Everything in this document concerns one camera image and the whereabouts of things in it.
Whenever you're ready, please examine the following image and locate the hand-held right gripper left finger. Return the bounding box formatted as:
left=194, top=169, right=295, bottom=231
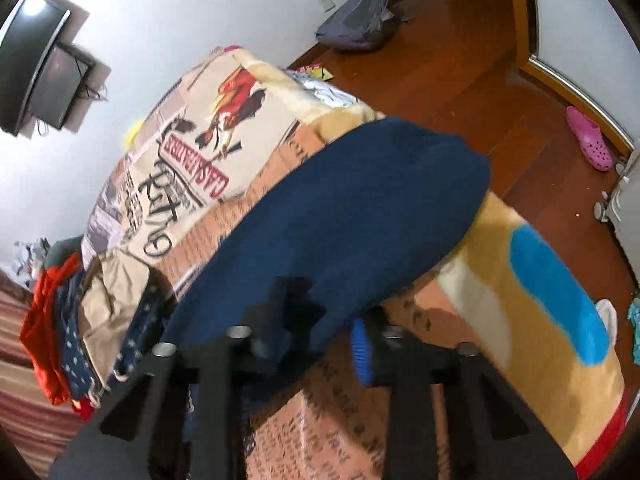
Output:
left=47, top=277, right=327, bottom=480

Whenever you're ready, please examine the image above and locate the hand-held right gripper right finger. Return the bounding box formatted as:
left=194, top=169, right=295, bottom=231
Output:
left=350, top=310, right=578, bottom=480

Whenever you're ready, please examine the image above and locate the plain navy garment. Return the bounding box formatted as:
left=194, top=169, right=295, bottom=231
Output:
left=162, top=117, right=492, bottom=441

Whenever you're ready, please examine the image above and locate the navy star-lined zip hoodie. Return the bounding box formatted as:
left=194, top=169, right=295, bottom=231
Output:
left=55, top=270, right=171, bottom=403

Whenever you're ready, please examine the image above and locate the beige garment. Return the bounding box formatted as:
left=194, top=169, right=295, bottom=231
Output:
left=80, top=249, right=157, bottom=377

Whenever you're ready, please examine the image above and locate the brown printed storage bag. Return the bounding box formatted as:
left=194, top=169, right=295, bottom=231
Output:
left=80, top=47, right=628, bottom=480

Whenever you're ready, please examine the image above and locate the dark grey cloth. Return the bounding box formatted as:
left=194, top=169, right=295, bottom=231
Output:
left=45, top=238, right=86, bottom=272

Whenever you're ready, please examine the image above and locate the yellow cloth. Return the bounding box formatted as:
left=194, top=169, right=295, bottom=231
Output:
left=122, top=119, right=149, bottom=147

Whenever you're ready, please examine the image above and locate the yellow snack packet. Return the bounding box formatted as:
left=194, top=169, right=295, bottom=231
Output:
left=295, top=62, right=334, bottom=81

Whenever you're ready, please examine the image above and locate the white shoe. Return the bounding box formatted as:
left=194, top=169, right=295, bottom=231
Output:
left=595, top=299, right=620, bottom=357

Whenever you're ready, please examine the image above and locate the red garment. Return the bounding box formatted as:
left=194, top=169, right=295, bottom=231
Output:
left=20, top=254, right=96, bottom=421

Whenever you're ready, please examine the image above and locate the white grey crumpled cloth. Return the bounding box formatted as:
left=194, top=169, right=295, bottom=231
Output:
left=12, top=239, right=51, bottom=282

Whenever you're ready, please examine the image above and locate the teal cloth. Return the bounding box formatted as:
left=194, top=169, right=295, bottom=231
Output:
left=627, top=297, right=640, bottom=367

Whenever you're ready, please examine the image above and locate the grey backpack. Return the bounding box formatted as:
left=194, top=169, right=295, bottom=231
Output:
left=315, top=0, right=402, bottom=52

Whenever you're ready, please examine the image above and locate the white appliance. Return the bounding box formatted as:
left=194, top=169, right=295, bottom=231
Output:
left=595, top=155, right=640, bottom=262

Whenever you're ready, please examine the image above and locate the pink clog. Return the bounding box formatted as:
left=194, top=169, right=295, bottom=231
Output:
left=566, top=106, right=614, bottom=172

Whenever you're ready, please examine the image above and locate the black cable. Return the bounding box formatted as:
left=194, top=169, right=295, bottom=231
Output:
left=80, top=77, right=108, bottom=103

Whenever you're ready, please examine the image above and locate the dark wall-mounted box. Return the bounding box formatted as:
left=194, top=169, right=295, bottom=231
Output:
left=41, top=44, right=97, bottom=132

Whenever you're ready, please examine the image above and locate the black wall television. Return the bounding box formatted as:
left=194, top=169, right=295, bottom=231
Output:
left=0, top=0, right=73, bottom=137

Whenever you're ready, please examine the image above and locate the wooden door frame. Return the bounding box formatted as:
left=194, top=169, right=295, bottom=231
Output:
left=502, top=0, right=637, bottom=157

